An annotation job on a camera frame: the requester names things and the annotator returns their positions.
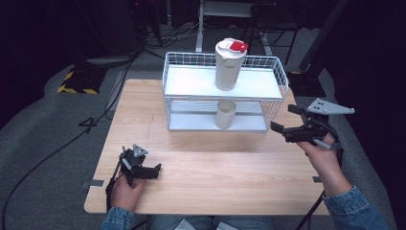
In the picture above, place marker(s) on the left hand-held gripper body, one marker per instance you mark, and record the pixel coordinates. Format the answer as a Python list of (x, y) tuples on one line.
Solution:
[(130, 163)]

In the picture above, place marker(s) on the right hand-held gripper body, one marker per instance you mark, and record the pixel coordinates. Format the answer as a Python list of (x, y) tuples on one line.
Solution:
[(314, 126)]

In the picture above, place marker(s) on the white cup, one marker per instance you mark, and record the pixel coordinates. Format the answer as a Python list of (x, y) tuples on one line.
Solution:
[(225, 116)]

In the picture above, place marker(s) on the white tumbler with red lid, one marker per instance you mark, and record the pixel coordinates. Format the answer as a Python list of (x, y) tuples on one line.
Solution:
[(227, 68)]

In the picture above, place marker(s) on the person's left hand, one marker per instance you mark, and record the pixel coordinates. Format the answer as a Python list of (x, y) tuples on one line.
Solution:
[(126, 195)]

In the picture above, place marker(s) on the person's right hand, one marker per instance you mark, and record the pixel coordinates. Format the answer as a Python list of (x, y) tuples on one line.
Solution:
[(322, 159)]

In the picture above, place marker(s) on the grey tape piece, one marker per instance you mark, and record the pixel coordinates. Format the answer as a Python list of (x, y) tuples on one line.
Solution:
[(317, 179), (95, 183)]

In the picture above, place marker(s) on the black slanted pole with base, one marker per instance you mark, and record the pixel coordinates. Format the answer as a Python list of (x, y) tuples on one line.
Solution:
[(314, 48)]

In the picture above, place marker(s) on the black chair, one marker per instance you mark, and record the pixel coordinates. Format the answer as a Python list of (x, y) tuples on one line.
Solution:
[(274, 19)]

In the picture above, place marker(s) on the yellow black striped base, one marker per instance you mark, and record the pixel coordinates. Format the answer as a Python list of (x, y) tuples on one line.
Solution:
[(79, 83)]

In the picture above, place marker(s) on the white metal stand frame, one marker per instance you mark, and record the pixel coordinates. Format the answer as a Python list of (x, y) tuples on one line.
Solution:
[(200, 32)]

